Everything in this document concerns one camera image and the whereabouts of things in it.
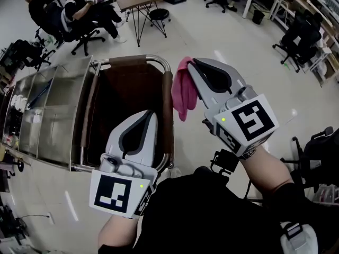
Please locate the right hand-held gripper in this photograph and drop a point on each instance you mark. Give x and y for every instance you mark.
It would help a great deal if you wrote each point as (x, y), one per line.
(251, 123)

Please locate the crumpled white tissue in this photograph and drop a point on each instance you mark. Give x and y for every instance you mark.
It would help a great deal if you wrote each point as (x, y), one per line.
(37, 118)

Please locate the black trash can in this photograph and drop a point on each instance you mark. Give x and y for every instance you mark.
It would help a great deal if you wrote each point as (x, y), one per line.
(258, 17)

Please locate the pink cloth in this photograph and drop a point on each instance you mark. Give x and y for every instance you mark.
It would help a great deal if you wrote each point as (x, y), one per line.
(182, 94)

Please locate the clear plastic storage box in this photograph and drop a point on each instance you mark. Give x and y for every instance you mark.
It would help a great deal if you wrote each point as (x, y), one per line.
(327, 194)

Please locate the silver wristwatch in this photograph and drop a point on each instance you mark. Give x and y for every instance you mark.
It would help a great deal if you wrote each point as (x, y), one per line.
(249, 152)

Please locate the white cup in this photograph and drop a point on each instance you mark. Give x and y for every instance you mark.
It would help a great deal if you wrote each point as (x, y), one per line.
(18, 108)

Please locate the grey chest harness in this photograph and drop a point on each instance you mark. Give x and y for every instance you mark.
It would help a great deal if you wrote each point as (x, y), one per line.
(296, 239)

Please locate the black round stool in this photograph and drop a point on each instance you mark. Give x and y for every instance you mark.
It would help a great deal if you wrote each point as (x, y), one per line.
(159, 14)

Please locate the white mug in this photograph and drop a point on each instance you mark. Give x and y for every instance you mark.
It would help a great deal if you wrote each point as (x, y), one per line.
(19, 99)

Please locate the stainless steel cart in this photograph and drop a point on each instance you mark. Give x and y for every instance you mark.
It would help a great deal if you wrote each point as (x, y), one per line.
(58, 131)

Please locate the person's right forearm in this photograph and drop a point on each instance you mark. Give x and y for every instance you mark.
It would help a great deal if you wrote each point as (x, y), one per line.
(267, 168)

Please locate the dark blue plastic tool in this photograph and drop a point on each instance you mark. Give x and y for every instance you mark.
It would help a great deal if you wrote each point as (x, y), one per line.
(39, 94)

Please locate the person's black shirt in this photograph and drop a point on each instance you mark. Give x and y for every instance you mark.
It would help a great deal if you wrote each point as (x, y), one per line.
(212, 221)

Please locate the brown cart bag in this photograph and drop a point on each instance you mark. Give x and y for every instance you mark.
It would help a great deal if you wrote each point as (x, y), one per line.
(124, 94)

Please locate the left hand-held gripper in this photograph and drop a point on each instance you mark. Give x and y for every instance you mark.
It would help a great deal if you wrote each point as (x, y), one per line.
(111, 192)

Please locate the person's white shoe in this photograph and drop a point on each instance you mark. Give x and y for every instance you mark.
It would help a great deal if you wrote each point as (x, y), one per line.
(172, 173)

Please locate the black chest mount bracket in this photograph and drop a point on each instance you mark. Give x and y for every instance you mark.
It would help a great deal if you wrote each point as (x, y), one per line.
(225, 163)

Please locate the person's left forearm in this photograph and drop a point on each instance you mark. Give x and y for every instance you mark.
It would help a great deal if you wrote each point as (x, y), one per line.
(116, 231)

